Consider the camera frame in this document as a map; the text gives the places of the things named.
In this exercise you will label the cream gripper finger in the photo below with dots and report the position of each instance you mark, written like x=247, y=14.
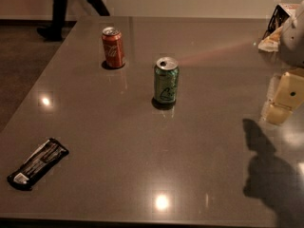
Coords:
x=285, y=94

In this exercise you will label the black rxbar chocolate wrapper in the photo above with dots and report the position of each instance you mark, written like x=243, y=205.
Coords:
x=37, y=165

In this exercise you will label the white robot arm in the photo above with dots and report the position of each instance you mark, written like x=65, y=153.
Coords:
x=285, y=35

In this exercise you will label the green soda can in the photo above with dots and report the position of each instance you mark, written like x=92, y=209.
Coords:
x=166, y=78

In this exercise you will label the red coca-cola can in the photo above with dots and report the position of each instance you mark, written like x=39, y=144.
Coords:
x=113, y=47

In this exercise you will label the person in dark clothes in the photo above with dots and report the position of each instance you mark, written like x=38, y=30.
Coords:
x=53, y=33

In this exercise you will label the black wire basket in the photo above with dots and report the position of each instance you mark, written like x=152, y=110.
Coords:
x=281, y=13

